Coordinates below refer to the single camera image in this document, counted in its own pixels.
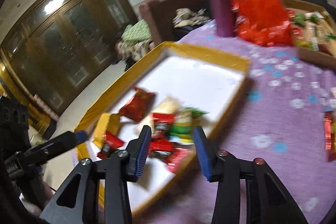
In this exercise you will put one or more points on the large yellow snack packet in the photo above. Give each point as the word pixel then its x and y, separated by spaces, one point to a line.
pixel 105 127

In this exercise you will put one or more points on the dark red candy packet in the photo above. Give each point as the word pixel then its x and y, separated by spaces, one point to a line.
pixel 178 159

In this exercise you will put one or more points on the red candy packet black label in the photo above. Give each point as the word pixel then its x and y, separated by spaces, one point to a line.
pixel 162 123
pixel 111 144
pixel 160 149

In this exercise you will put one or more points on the red plastic bag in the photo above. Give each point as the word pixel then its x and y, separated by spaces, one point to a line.
pixel 260 8

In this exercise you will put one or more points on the green checked bundle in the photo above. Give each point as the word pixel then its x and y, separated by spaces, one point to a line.
pixel 136 31

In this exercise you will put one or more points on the beige cracker packet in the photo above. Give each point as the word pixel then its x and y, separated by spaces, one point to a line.
pixel 168 106

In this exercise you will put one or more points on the black speaker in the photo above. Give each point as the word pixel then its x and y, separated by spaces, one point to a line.
pixel 13 119

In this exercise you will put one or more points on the dark red gold-print packet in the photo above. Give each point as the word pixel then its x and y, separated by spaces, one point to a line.
pixel 137 106

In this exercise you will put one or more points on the yellow cardboard box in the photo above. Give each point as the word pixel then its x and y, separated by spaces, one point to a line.
pixel 199 79

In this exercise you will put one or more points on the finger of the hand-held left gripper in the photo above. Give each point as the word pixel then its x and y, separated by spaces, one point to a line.
pixel 60 144

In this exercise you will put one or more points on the purple thermos bottle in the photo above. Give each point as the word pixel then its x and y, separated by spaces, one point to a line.
pixel 220 3

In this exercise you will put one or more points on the brown cardboard tray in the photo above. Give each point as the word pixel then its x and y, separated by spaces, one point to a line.
pixel 315 57

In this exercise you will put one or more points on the purple floral tablecloth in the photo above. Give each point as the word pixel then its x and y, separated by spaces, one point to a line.
pixel 262 121

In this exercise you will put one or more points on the green triangular snack packet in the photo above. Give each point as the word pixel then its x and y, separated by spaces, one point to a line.
pixel 185 123

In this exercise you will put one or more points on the red and white snack packet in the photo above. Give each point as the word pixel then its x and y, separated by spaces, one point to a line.
pixel 329 134

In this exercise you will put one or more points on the floral cloth heap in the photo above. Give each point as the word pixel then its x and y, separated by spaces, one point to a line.
pixel 134 50

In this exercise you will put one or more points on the patterned cloth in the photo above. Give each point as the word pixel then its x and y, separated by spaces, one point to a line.
pixel 189 16

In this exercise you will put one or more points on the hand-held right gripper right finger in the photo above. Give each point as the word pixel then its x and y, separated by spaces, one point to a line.
pixel 206 155

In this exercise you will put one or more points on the wooden glass-door cabinet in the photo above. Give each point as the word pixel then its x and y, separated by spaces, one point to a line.
pixel 65 37

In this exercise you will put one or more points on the brown sofa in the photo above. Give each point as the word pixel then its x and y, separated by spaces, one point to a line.
pixel 162 8

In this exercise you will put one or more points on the pile of assorted snack packets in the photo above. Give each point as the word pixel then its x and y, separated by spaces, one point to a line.
pixel 315 29

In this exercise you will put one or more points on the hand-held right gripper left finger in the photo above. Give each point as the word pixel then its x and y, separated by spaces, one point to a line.
pixel 139 155

